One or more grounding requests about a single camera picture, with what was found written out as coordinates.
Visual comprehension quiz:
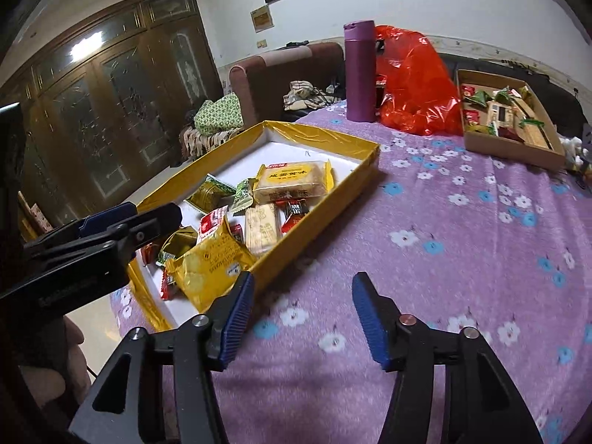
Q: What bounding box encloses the yellow chip bag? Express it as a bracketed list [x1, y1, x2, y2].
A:
[165, 217, 257, 314]

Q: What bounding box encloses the red and white snack packet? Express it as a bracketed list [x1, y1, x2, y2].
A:
[196, 206, 229, 246]

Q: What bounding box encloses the white crumpled tissue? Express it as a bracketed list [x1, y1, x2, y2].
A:
[559, 135, 584, 167]

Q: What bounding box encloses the green patterned cloth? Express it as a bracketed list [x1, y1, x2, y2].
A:
[193, 93, 244, 134]

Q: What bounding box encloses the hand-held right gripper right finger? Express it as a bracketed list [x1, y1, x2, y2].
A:
[351, 271, 544, 444]

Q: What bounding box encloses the brown sofa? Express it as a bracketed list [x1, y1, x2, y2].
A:
[229, 41, 347, 130]

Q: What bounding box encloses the person's left hand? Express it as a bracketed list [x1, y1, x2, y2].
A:
[18, 317, 93, 419]

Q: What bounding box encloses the purple floral tablecloth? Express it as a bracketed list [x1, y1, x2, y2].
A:
[110, 97, 592, 444]

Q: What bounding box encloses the yellow-green snack packet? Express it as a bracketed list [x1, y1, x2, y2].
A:
[157, 226, 199, 266]

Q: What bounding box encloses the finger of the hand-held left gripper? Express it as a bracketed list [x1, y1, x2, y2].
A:
[22, 202, 139, 260]
[107, 202, 183, 264]

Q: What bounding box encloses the dark red candy wrapper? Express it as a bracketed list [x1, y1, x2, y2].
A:
[275, 197, 310, 236]

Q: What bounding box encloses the brown cardboard box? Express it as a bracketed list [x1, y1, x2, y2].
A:
[455, 68, 567, 171]

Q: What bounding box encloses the dark wooden glass-door cabinet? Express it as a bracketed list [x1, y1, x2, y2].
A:
[0, 0, 225, 241]

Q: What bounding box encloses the beige patterned blanket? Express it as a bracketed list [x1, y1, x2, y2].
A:
[179, 125, 243, 164]

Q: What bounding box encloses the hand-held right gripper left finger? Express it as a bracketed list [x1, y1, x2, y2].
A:
[68, 270, 256, 444]

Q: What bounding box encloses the beige cracker packet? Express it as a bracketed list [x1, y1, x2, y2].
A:
[243, 202, 283, 256]

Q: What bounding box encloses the red plastic bag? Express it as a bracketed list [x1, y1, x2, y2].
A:
[374, 25, 464, 137]

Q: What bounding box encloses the purple thermos bottle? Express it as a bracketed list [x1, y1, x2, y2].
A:
[343, 20, 377, 122]

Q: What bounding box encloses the small wall poster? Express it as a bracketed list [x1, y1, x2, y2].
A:
[250, 4, 273, 33]

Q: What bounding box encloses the floral patterned box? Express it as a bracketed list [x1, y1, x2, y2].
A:
[18, 192, 54, 236]

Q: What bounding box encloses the large yellow cake packet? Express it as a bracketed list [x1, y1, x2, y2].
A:
[252, 159, 336, 205]

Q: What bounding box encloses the plaid cloth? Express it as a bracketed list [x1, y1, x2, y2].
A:
[283, 81, 345, 112]

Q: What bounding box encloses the yellow-rimmed white tray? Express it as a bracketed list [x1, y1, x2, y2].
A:
[111, 120, 381, 334]

